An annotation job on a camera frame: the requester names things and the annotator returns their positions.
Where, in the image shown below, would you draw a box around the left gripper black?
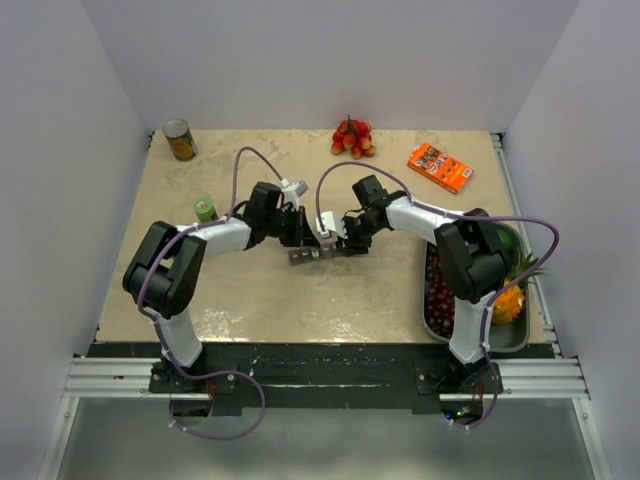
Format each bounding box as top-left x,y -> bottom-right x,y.
264,205 -> 319,248

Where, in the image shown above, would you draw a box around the green lidded pill bottle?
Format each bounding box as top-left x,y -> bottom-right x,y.
193,197 -> 219,223

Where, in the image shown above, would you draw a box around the green bottle lid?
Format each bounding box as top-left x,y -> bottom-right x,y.
194,197 -> 215,215

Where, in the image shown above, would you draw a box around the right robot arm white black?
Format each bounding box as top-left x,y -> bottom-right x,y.
316,175 -> 511,393

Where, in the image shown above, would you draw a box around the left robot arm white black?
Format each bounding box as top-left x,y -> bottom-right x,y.
122,180 -> 319,392

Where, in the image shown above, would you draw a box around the dark red toy grapes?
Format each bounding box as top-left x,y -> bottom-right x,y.
424,243 -> 455,339

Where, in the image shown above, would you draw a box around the red toy fruit bunch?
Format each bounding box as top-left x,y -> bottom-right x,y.
330,116 -> 377,160

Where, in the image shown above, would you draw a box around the orange cardboard box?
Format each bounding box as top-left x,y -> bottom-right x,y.
407,143 -> 475,195

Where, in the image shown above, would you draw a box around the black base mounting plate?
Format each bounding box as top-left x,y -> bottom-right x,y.
87,340 -> 506,419

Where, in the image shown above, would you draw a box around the green toy avocado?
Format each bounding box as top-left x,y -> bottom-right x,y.
496,225 -> 517,254

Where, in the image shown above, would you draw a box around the tin can fruit label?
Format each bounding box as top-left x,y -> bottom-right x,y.
162,119 -> 198,161

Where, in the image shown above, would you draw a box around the toy pineapple orange yellow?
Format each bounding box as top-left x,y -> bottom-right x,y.
491,249 -> 545,325

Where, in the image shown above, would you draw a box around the grey fruit tray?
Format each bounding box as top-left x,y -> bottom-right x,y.
423,226 -> 530,353

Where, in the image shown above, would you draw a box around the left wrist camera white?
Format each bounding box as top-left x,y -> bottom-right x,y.
280,178 -> 308,211

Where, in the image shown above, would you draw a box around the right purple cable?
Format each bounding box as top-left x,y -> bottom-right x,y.
314,161 -> 561,426

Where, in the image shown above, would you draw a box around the aluminium frame rail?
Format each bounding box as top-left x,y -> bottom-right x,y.
63,358 -> 590,399

